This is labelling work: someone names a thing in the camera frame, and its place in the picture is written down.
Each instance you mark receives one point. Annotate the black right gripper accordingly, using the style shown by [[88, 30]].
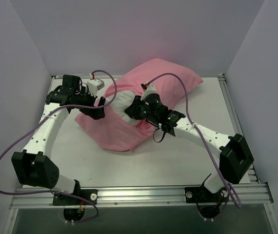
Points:
[[134, 108]]

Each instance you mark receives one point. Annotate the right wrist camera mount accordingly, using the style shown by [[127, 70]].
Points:
[[148, 89]]

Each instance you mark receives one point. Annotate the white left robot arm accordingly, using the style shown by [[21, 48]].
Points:
[[33, 165]]

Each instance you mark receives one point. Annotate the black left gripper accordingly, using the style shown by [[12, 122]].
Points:
[[94, 108]]

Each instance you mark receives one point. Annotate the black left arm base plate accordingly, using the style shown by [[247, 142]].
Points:
[[90, 195]]

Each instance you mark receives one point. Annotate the front aluminium rail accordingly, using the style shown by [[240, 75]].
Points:
[[145, 197]]

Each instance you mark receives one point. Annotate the pink rose-print pillowcase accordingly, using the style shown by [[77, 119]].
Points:
[[113, 133]]

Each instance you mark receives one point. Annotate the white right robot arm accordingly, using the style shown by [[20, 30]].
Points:
[[233, 152]]

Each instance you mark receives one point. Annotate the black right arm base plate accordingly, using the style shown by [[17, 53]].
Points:
[[203, 195]]

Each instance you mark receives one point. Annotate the white pillow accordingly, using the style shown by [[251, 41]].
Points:
[[122, 101]]

